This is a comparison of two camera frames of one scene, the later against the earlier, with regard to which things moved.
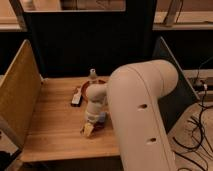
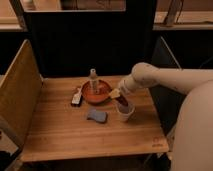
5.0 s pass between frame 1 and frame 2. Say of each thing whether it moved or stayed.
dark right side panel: stayed
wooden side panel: stayed
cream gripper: moved
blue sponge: stayed
